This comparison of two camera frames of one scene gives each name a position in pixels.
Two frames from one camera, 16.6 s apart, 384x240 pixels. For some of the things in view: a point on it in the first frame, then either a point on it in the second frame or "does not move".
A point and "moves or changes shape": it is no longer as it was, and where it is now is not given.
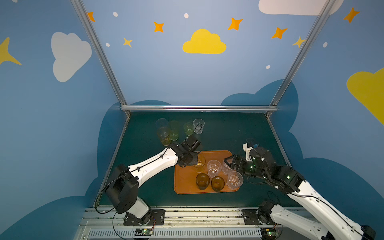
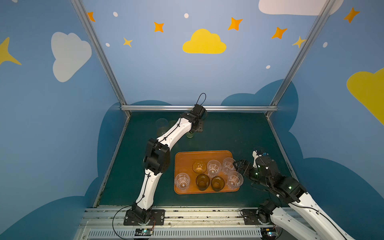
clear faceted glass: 226,169 does not move
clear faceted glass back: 198,124 moves or changes shape
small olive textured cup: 217,183 does not move
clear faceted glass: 214,167 does not move
